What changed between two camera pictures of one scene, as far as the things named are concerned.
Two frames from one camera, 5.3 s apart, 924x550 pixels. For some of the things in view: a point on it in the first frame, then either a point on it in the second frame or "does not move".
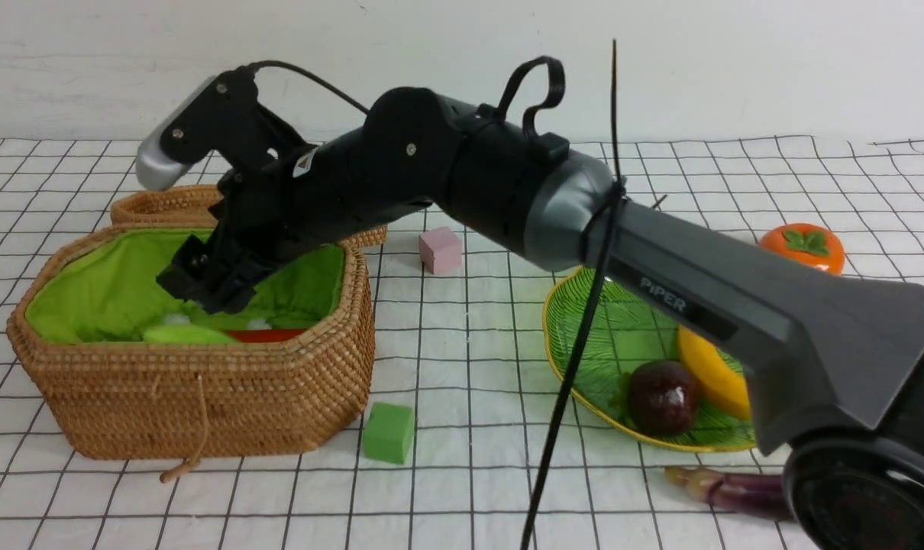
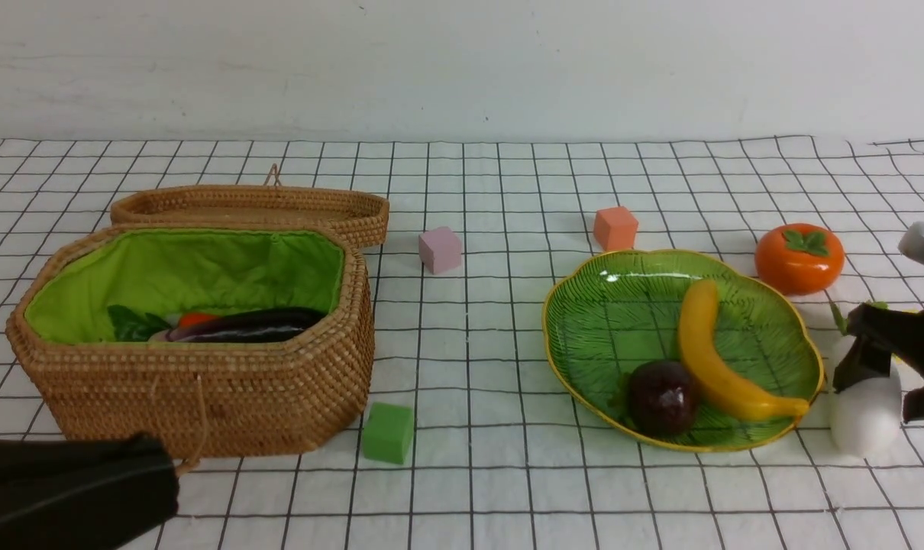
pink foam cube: x=441 y=250 does not move
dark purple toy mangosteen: x=663 y=397 does not move
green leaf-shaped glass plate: x=628 y=331 does not move
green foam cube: x=389 y=433 does not move
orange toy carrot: x=266 y=335 to x=129 y=325
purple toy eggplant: x=760 y=496 to x=276 y=325
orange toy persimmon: x=807 y=244 does not move
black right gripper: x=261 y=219 to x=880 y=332
